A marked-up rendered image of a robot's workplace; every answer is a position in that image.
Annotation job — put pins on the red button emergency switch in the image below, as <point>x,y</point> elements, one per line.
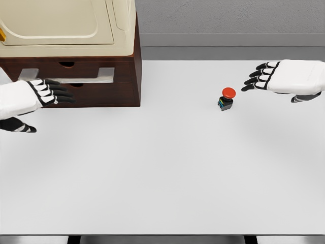
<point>226,98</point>

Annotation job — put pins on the cream plastic appliance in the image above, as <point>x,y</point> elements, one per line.
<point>63,25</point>

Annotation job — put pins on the brown plain drawer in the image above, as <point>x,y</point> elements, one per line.
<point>106,94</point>

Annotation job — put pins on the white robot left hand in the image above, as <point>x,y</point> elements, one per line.
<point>17,97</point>

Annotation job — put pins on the brown wooden cabinet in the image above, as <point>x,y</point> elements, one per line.
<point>137,76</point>

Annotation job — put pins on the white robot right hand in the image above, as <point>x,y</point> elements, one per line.
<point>294,76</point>

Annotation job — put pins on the yellow appliance latch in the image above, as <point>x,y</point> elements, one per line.
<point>2,34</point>

